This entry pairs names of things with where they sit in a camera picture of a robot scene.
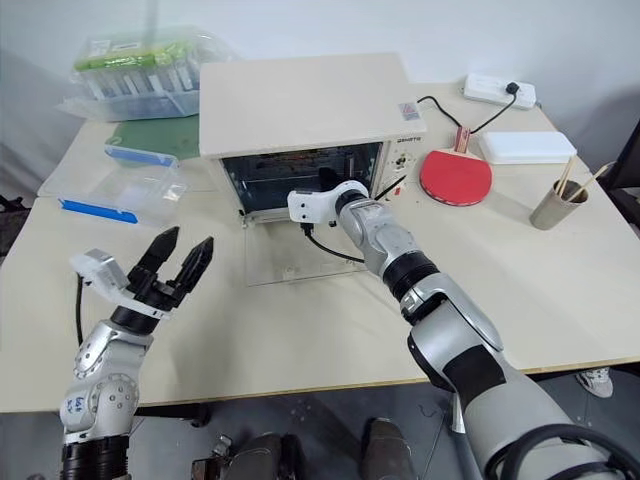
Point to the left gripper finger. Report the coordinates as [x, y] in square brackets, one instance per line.
[160, 252]
[195, 262]

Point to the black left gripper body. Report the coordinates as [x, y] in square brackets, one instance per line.
[157, 295]

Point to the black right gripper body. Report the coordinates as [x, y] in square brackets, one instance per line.
[327, 180]

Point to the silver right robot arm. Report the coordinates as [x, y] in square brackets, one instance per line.
[450, 320]

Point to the sausage tray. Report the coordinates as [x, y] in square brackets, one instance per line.
[287, 160]

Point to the oven control knob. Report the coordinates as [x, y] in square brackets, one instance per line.
[402, 162]

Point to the cream toaster oven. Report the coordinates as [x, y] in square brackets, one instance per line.
[300, 105]

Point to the glass toaster oven door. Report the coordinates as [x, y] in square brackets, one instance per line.
[280, 250]

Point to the clear box with blue clasps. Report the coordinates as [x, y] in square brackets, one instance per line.
[130, 192]

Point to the green mat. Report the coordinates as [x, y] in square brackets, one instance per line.
[155, 135]

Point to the red table tennis paddle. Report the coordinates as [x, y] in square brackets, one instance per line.
[455, 177]

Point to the plastic bag of tubes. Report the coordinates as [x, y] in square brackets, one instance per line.
[145, 75]

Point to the white power strip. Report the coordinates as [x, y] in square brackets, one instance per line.
[492, 90]

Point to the white rectangular box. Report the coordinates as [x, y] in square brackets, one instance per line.
[527, 147]

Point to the black power plug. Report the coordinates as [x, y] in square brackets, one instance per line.
[512, 88]

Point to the metal cup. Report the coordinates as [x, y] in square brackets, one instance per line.
[555, 212]

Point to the wooden chopstick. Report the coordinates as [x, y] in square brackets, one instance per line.
[565, 176]
[592, 179]

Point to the grey sneaker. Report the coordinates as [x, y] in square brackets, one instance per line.
[596, 381]

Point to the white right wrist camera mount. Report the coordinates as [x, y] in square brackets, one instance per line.
[310, 202]

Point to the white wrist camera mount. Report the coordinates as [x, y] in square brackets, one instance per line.
[310, 202]
[107, 275]

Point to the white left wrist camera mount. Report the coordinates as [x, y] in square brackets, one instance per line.
[107, 275]

